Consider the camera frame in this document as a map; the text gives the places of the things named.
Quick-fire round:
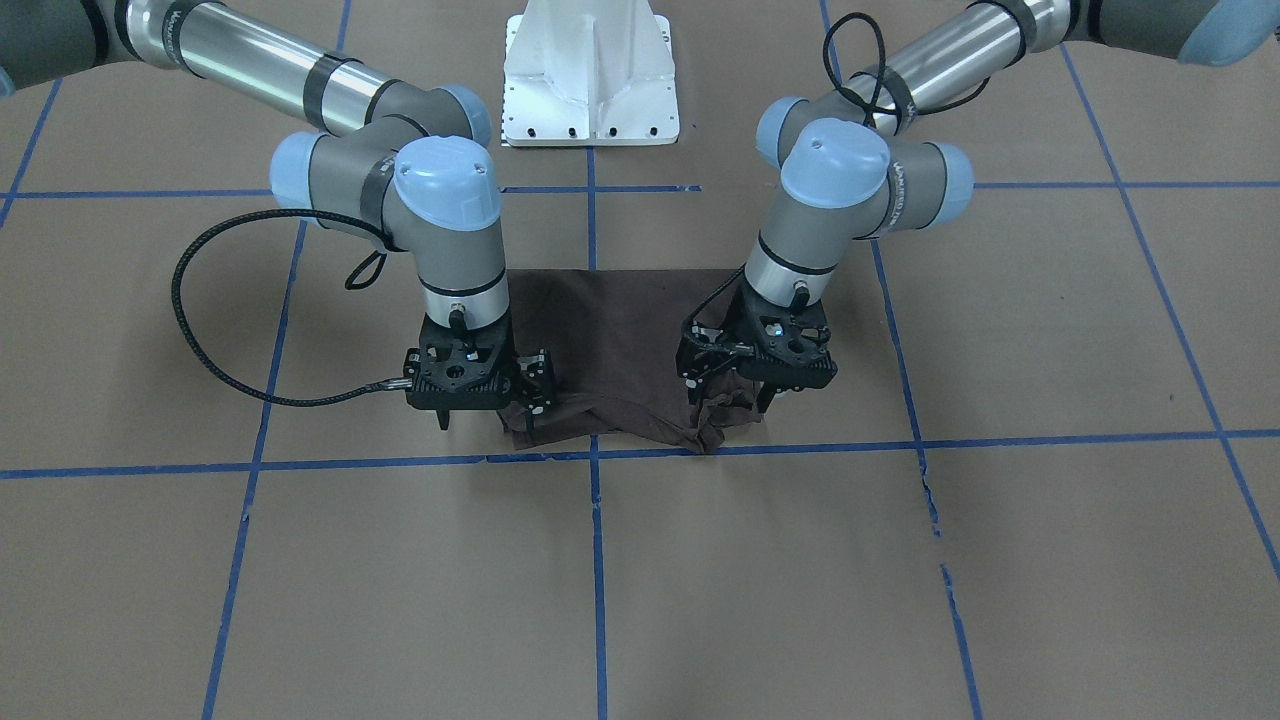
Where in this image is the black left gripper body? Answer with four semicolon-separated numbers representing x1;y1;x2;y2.
726;290;838;389

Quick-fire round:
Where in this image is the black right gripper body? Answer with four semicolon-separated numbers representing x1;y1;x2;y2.
404;313;518;411

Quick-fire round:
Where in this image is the dark brown t-shirt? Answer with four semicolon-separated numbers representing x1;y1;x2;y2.
500;269;762;454

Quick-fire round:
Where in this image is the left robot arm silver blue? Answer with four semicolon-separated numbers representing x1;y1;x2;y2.
676;1;1277;413

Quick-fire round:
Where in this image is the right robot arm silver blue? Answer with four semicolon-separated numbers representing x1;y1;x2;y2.
1;1;556;429

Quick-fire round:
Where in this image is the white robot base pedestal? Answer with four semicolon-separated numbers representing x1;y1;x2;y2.
500;1;681;147

